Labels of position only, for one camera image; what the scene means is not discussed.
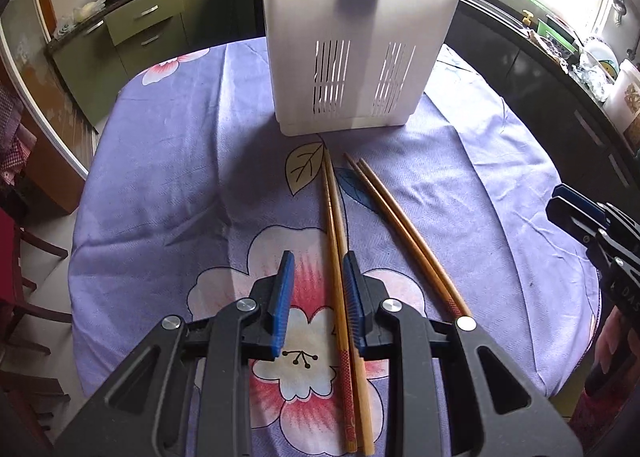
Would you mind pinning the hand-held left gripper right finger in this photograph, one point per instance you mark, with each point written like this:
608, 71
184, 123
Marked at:
354, 307

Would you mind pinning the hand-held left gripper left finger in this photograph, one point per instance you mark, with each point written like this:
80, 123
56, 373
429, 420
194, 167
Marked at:
281, 307

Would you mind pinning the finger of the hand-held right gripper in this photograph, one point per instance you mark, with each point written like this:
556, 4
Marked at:
570, 219
575, 199

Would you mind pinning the light bamboo chopstick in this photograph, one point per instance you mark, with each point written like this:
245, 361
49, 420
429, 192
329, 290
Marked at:
350, 407

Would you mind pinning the light wooden chopsticks pair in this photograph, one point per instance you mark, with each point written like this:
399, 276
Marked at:
365, 417

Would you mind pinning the white plastic utensil holder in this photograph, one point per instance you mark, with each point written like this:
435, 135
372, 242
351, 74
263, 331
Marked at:
300, 17

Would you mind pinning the person's right hand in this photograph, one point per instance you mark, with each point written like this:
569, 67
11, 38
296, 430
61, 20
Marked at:
611, 342

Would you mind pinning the crumpled clear plastic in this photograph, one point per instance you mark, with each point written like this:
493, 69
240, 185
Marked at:
590, 79

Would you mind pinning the white round plates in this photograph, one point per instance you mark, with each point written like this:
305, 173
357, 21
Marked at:
602, 59

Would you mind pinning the crumpled patterned wrapper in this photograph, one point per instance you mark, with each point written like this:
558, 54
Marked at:
547, 47

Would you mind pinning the purple floral tablecloth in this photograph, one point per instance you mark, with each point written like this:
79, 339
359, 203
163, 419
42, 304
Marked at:
190, 177

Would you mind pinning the green plastic basket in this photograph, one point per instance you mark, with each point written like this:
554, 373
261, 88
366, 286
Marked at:
557, 32

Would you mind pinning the small brass tap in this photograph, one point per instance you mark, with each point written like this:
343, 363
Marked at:
527, 18

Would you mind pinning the hanging metal ladle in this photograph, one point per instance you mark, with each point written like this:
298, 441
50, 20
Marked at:
620, 9

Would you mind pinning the wooden chair with red cover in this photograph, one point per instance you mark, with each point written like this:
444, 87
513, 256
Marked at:
7, 247

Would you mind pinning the green base cabinets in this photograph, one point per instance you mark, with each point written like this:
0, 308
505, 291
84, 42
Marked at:
145, 27

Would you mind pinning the checked apron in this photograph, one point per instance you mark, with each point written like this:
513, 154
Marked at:
12, 137

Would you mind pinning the crumpled blue grey bag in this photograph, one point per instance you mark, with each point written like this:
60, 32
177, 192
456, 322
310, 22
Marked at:
63, 29

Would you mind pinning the white plastic bag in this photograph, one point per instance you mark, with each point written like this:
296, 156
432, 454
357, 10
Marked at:
91, 7

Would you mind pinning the silver sliding door frame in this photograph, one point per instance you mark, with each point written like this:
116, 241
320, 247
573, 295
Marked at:
55, 129

